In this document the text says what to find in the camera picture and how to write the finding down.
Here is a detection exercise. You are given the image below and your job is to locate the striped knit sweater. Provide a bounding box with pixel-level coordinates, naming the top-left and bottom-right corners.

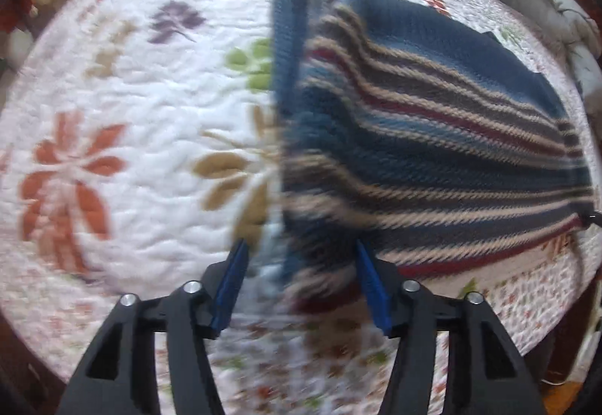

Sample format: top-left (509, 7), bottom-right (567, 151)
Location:
top-left (271, 0), bottom-right (595, 308)

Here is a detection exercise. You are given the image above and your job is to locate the floral white quilt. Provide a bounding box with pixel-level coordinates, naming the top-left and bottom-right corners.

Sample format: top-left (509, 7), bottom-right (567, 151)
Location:
top-left (0, 0), bottom-right (589, 415)

